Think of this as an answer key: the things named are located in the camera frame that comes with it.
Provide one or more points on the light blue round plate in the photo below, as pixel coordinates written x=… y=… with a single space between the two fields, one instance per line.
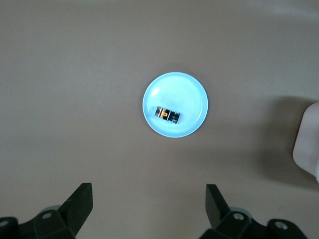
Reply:
x=179 y=89

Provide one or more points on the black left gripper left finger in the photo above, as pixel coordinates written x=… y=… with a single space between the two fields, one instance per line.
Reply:
x=74 y=211

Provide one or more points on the black orange push-button switch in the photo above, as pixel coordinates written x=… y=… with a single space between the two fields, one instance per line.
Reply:
x=165 y=114

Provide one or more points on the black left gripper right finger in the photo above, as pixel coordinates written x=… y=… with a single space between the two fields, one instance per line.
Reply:
x=219 y=214

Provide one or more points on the white lidded storage box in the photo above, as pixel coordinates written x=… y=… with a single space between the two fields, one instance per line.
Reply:
x=307 y=144

